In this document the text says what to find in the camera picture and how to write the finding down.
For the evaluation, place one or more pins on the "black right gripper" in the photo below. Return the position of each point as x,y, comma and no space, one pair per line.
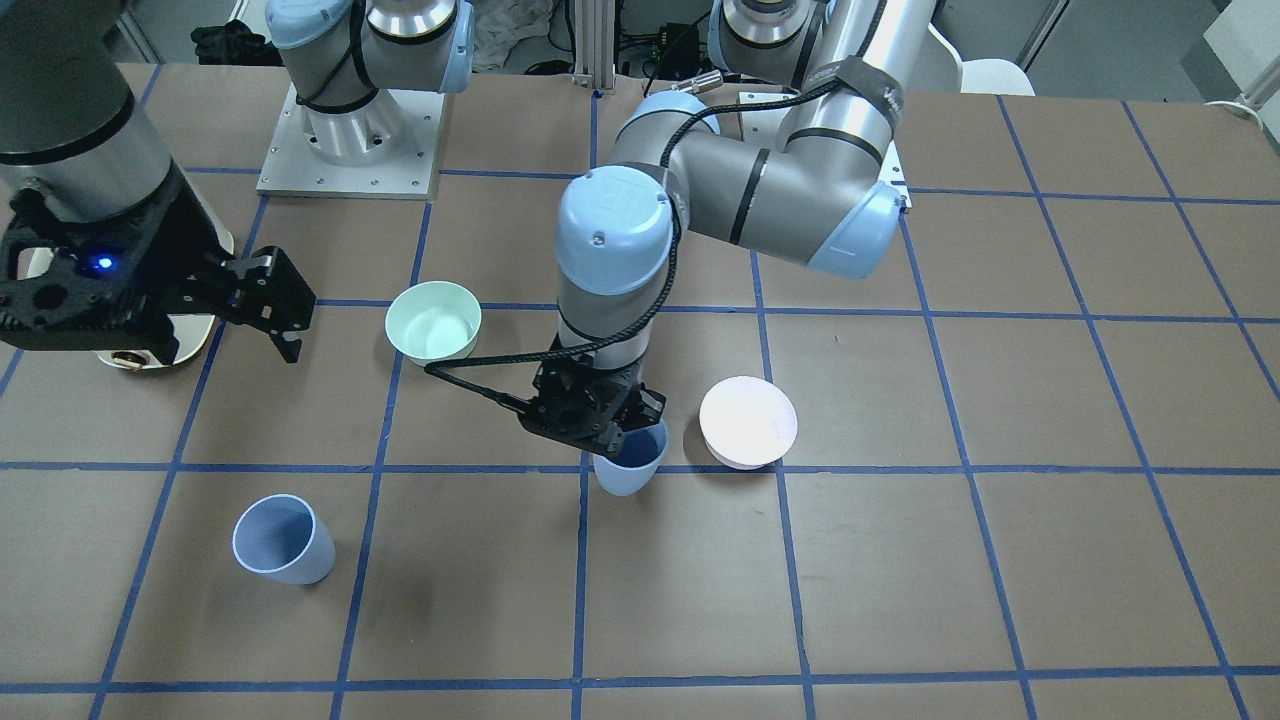
192,236

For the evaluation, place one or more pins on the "light blue cup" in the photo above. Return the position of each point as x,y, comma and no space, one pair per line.
281,538

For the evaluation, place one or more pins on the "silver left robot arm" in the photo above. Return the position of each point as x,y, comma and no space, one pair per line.
814,197

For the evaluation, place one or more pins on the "white chair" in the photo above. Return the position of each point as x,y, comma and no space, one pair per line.
940,68

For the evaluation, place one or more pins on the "darker blue cup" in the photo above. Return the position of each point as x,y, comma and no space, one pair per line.
641,452

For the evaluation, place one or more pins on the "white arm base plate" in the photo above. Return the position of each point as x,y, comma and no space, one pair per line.
387,150

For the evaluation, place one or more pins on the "mint green bowl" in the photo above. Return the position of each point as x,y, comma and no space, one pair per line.
434,321

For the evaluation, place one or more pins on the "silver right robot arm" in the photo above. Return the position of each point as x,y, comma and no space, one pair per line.
71,121

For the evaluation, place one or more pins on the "pink bowl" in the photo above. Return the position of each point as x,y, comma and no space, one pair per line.
747,422

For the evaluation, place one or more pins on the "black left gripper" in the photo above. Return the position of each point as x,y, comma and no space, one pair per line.
648,405

